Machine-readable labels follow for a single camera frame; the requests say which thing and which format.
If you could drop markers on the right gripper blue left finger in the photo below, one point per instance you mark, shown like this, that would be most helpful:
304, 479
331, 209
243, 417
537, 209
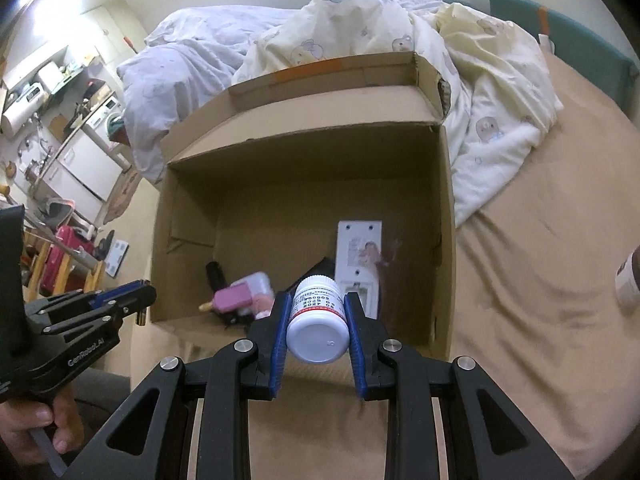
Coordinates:
264, 376

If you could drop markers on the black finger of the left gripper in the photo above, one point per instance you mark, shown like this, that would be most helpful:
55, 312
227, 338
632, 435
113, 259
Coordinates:
141, 300

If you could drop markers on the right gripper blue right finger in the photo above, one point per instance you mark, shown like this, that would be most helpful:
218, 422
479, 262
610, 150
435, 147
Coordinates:
365, 336

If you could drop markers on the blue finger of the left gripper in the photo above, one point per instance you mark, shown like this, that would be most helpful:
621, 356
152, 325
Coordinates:
118, 293

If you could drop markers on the white pill bottle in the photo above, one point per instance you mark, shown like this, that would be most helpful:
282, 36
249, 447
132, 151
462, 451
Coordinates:
317, 330

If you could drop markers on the person's left hand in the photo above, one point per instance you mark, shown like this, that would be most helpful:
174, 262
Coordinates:
18, 417

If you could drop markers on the red bag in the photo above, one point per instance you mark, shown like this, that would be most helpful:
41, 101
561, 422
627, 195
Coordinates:
76, 280

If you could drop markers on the pink plush toy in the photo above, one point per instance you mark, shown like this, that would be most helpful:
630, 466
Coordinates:
261, 305

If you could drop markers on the white earbuds case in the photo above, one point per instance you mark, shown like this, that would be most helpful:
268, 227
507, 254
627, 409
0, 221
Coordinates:
257, 282

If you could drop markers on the black cylindrical flashlight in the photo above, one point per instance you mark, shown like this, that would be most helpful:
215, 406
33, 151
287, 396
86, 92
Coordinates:
215, 276

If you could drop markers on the black electronic stick device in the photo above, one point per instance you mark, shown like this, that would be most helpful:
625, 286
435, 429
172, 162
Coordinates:
326, 267

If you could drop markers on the white remote control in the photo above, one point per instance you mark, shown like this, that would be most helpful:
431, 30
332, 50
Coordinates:
358, 254

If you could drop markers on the white cabinet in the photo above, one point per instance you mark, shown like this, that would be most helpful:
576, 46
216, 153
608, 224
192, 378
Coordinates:
83, 170

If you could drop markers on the cardboard box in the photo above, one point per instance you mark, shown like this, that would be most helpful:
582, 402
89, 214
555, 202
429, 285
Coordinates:
259, 177

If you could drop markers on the brown white cup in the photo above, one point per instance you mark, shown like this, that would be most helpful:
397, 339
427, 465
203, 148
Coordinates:
627, 280

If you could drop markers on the white cream duvet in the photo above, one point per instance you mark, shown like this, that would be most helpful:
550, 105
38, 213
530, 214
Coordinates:
502, 103

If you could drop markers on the teal headboard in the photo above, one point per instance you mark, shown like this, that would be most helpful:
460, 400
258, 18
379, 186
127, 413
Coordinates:
575, 44

